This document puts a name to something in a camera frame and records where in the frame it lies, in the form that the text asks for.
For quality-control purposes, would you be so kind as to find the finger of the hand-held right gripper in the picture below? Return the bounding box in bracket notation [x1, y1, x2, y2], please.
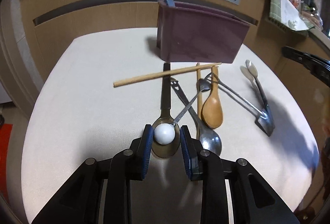
[282, 46, 330, 83]

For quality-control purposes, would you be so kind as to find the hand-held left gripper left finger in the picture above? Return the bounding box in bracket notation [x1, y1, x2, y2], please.
[31, 124, 155, 224]

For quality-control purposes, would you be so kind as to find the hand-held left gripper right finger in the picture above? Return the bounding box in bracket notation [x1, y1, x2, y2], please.
[180, 125, 301, 224]

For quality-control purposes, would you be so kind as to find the small spoon with white ball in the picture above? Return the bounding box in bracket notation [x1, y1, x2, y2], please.
[154, 78, 213, 144]

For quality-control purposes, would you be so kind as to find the large steel spoon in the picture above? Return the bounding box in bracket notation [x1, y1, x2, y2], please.
[169, 77, 223, 156]

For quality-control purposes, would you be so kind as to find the wooden chopstick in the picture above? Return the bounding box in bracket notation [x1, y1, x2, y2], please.
[113, 62, 222, 87]
[196, 62, 202, 117]

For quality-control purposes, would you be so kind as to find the wooden spoon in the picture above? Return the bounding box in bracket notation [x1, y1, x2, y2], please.
[201, 65, 224, 129]

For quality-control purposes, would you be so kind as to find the grey-handled spoon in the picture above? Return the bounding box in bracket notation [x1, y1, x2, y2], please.
[240, 59, 276, 134]

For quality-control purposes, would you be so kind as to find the black-handled metal spoon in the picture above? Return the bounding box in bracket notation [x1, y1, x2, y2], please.
[151, 63, 181, 159]

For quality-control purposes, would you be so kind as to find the shovel-shaped metal spoon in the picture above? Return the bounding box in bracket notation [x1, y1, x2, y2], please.
[205, 72, 270, 135]

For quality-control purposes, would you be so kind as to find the purple plastic utensil holder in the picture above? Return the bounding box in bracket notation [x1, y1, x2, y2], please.
[156, 0, 252, 64]

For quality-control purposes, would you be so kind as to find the green tiled cloth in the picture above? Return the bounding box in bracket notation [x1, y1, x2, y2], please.
[269, 0, 314, 31]

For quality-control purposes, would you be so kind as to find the red floor mat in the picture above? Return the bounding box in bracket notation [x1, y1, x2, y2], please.
[0, 123, 13, 188]

